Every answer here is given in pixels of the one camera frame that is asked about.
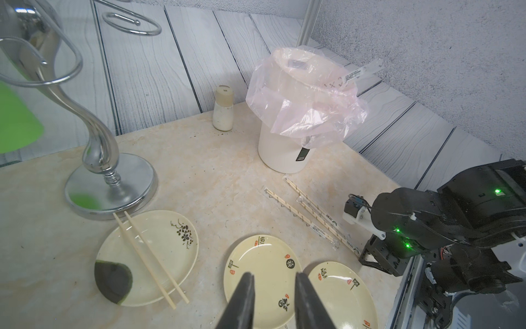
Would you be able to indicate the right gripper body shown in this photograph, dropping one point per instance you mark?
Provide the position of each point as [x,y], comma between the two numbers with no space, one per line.
[391,255]

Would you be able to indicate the right aluminium frame post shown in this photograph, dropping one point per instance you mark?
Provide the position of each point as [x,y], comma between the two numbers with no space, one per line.
[309,21]

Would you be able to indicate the cream plate with black spot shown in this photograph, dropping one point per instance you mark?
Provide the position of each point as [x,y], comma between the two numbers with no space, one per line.
[146,259]

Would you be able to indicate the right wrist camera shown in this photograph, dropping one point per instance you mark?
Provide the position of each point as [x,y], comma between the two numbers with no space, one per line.
[358,211]

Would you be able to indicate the cream floral plate middle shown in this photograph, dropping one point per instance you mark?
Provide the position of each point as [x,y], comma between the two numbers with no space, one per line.
[274,266]

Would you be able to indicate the clear plastic chopstick wrapper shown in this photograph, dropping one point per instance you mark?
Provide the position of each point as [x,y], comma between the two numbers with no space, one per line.
[362,72]

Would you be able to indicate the disposable chopsticks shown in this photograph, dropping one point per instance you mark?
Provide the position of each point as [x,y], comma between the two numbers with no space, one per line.
[159,260]

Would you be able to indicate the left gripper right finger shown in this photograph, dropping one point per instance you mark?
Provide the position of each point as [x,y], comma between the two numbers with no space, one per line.
[309,309]

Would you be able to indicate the cream floral plate front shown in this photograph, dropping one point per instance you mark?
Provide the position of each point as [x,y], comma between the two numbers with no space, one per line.
[344,295]

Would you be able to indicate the cream floral plate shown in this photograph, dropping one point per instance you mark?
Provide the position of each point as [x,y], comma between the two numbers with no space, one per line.
[344,295]
[274,266]

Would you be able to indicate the white bucket with pink bag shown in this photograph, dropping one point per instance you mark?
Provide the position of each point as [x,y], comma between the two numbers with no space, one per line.
[298,95]

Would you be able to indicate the small bottle with black cap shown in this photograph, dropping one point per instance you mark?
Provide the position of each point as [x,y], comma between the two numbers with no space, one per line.
[223,113]

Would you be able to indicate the wrapped chopsticks on table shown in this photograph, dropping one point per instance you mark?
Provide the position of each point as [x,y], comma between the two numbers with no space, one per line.
[303,218]
[311,202]
[335,231]

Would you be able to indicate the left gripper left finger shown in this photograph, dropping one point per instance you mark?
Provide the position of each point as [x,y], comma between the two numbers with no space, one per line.
[240,310]

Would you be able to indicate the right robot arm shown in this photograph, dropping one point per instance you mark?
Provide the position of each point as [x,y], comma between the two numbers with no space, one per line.
[470,232]

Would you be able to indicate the bare wooden chopstick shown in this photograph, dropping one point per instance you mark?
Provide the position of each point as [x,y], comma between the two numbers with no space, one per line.
[143,260]

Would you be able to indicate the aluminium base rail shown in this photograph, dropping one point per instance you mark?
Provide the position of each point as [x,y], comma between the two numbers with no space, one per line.
[406,312]

